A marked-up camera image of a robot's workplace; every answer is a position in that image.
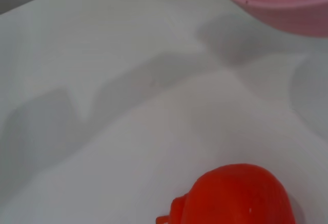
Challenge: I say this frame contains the orange toy fruit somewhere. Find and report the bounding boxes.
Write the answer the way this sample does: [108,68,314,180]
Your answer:
[155,164,305,224]

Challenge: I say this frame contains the pink plastic bowl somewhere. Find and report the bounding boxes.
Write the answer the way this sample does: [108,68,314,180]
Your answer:
[212,0,328,38]

